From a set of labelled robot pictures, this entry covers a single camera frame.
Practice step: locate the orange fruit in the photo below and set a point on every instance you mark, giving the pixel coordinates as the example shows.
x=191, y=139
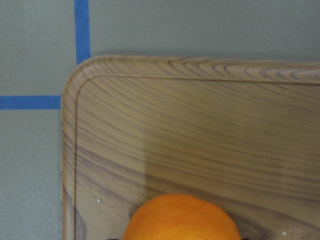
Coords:
x=180, y=217

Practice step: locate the wooden tray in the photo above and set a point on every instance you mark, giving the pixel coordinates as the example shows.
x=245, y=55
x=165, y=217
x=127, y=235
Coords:
x=242, y=134

